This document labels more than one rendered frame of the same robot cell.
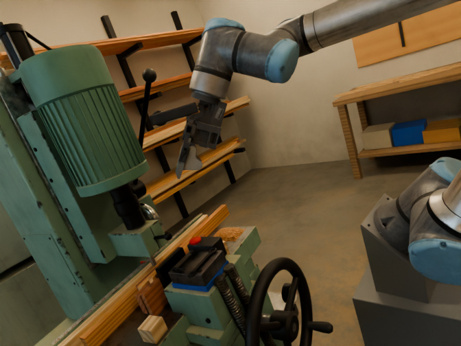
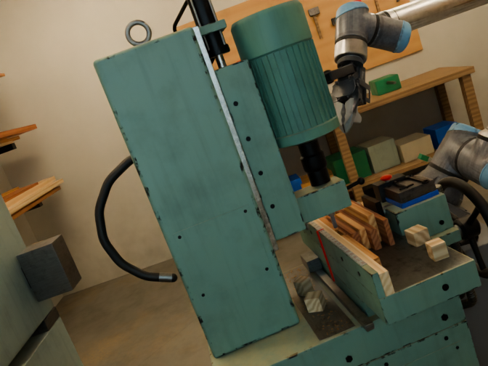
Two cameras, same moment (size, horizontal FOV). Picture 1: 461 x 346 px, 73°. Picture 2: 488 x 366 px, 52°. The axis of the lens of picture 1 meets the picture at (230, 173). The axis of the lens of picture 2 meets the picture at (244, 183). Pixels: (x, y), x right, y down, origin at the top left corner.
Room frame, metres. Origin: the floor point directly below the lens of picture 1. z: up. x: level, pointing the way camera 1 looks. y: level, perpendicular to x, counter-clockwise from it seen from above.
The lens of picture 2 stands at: (-0.02, 1.21, 1.39)
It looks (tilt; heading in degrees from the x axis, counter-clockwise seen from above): 12 degrees down; 318
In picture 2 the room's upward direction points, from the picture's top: 20 degrees counter-clockwise
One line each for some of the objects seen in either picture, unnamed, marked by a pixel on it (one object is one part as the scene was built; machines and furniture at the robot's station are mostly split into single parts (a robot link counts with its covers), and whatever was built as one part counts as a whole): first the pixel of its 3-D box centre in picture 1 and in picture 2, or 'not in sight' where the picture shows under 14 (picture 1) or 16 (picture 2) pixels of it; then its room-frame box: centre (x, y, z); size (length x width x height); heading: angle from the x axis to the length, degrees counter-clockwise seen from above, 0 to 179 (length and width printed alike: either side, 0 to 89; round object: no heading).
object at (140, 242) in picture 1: (138, 239); (319, 202); (0.78, 0.29, 1.03); 0.14 x 0.07 x 0.09; 54
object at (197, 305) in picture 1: (209, 287); (411, 213); (0.63, 0.13, 0.91); 0.15 x 0.14 x 0.09; 144
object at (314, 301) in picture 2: not in sight; (314, 301); (0.78, 0.42, 0.82); 0.04 x 0.04 x 0.04; 23
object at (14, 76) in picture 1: (25, 64); (203, 19); (0.85, 0.39, 1.54); 0.08 x 0.08 x 0.17; 54
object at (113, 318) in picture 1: (173, 259); (330, 231); (0.82, 0.24, 0.92); 0.60 x 0.02 x 0.04; 144
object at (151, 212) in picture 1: (145, 220); not in sight; (0.94, 0.31, 1.02); 0.12 x 0.03 x 0.12; 54
